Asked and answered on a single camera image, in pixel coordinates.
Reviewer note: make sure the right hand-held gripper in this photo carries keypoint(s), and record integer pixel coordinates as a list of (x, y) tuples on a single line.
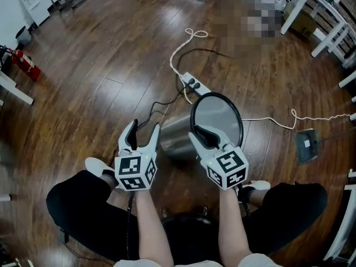
[(228, 168)]

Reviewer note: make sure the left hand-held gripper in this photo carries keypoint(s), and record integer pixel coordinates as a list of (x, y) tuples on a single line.
[(133, 170)]

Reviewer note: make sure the steel trash can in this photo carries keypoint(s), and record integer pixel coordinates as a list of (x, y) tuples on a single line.
[(178, 138)]

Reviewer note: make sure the person's left forearm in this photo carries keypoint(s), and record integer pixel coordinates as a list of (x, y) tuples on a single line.
[(151, 227)]

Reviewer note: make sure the person's right forearm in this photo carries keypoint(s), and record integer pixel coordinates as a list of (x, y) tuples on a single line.
[(233, 227)]

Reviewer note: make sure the person's left white shoe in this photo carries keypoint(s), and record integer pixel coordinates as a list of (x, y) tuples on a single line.
[(97, 166)]

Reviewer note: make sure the person's white shoe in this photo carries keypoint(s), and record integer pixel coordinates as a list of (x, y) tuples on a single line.
[(257, 185), (97, 166)]

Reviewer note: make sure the white power strip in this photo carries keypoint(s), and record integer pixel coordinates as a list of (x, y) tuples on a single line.
[(194, 82)]

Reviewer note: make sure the person's right white shoe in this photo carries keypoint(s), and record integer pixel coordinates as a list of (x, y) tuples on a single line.
[(257, 185)]

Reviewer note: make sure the person's left leg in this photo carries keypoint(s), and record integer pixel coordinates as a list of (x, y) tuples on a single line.
[(83, 210)]

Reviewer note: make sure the person's leg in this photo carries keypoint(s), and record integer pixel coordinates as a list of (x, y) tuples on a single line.
[(289, 213), (83, 210)]

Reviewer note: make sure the black round stool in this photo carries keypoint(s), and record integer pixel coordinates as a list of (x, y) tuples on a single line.
[(192, 238)]

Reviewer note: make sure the floor stand with flat base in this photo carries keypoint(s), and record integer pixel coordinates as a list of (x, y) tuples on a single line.
[(306, 146)]

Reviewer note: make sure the person's right leg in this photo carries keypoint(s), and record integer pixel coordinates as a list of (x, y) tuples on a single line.
[(289, 213)]

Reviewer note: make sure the person's white shirt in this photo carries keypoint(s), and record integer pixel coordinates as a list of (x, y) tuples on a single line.
[(264, 261)]

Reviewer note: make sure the white desk with slanted leg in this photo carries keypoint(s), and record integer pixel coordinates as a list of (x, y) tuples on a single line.
[(14, 89)]

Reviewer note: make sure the red fire extinguisher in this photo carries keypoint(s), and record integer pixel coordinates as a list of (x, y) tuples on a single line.
[(26, 64)]

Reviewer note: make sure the cardboard box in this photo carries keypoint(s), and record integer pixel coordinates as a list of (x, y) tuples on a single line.
[(301, 21)]

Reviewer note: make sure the small grey bin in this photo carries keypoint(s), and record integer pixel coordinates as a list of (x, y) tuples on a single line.
[(23, 36)]

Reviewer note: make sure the long white table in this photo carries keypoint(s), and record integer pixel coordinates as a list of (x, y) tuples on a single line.
[(320, 12)]

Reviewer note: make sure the white cabinet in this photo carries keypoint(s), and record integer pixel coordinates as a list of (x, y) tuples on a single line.
[(32, 1)]

